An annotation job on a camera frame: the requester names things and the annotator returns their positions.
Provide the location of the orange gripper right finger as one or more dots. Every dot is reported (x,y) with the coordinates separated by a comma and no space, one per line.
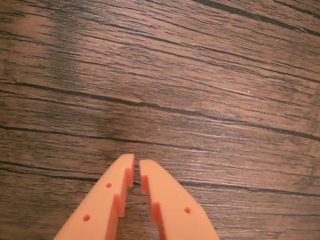
(175,207)

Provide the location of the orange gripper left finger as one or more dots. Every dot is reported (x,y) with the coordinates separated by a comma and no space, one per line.
(100,207)

